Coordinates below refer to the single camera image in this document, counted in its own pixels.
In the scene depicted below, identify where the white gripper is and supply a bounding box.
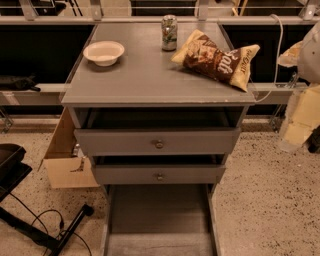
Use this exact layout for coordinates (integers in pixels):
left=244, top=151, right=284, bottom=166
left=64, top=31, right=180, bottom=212
left=278, top=22, right=320, bottom=152

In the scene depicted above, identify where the brown yellow chip bag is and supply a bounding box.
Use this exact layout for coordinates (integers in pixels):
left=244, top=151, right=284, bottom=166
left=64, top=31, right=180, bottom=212
left=171, top=29, right=260, bottom=92

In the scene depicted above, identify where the grey open bottom drawer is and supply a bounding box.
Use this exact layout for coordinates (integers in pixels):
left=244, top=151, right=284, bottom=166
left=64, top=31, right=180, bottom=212
left=101, top=184, right=221, bottom=256

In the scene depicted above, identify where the grey middle drawer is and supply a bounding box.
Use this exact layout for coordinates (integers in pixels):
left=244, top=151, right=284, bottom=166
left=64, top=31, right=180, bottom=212
left=92, top=165, right=225, bottom=185

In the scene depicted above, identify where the grey top drawer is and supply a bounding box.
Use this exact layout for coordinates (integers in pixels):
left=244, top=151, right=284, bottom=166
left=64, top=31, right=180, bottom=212
left=74, top=128, right=240, bottom=156

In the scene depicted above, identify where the brown cardboard box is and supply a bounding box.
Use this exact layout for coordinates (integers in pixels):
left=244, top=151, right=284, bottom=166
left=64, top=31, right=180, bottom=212
left=43, top=108, right=98, bottom=189

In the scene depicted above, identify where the black stand base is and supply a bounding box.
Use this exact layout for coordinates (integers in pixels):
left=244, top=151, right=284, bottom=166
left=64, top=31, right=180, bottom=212
left=0, top=143, right=95, bottom=256

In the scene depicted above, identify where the grey metal rail frame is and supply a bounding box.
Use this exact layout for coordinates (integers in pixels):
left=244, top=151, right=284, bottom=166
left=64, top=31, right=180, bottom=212
left=0, top=0, right=320, bottom=134

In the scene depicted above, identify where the white hanging cable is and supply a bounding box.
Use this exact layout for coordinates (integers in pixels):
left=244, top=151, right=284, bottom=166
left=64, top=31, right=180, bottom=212
left=254, top=13, right=284, bottom=104

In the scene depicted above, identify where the black object on rail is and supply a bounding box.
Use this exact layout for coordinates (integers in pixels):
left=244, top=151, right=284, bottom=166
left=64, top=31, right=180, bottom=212
left=0, top=75, right=41, bottom=92

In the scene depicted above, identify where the black floor cable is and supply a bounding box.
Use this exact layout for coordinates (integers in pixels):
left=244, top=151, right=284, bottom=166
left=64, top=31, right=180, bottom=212
left=8, top=192, right=93, bottom=256

